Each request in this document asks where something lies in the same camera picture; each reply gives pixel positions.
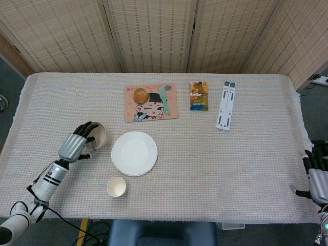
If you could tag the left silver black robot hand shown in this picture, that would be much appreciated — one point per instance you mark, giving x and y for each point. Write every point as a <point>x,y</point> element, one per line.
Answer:
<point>71,147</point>

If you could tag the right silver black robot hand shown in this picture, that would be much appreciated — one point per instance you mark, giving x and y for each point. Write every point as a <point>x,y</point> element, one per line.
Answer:
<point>319,182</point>

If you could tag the beige bowl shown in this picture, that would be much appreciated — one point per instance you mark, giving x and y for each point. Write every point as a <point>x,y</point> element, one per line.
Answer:
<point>100,135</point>

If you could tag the white paper cup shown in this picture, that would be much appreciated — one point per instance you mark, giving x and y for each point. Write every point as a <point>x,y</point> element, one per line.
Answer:
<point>116,187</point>

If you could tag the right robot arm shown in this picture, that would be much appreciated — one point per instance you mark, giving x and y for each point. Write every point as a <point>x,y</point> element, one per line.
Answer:
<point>323,225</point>

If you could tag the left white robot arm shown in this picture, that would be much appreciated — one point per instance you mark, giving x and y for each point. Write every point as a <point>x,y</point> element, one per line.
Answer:
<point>48,180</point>

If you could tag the white paper plate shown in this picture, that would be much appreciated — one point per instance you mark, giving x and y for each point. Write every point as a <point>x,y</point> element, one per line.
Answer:
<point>134,153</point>

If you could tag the orange translucent cup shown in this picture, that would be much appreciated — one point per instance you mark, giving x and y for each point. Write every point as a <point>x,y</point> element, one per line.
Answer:
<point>141,95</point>

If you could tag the grey shoe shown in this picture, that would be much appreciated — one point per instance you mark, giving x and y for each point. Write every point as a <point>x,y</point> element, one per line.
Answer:
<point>3,102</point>

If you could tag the clear plastic box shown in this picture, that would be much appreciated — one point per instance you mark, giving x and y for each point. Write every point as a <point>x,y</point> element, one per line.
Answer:
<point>230,226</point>

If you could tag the white power strip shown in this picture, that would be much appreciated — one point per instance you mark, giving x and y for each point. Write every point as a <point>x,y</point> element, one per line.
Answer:
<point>321,80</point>

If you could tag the mint green spoon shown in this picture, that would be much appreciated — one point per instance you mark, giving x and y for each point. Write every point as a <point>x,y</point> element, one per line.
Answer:
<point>164,98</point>

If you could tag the pink cartoon mouse pad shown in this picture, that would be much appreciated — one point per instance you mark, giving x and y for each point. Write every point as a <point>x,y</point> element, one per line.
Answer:
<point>166,102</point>

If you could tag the pale woven tablecloth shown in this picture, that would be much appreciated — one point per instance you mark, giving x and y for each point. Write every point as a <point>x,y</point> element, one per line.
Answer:
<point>205,159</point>

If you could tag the white folding laptop stand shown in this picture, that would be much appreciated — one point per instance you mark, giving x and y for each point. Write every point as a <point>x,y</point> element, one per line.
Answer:
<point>226,107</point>

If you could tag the blue seat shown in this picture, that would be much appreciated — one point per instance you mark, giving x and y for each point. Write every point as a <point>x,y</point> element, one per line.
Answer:
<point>161,233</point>

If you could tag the colourful printed box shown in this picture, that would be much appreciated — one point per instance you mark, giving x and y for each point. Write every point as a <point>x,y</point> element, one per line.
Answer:
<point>199,96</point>

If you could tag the woven folding screen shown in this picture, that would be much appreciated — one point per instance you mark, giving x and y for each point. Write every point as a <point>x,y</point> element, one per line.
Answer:
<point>153,33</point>

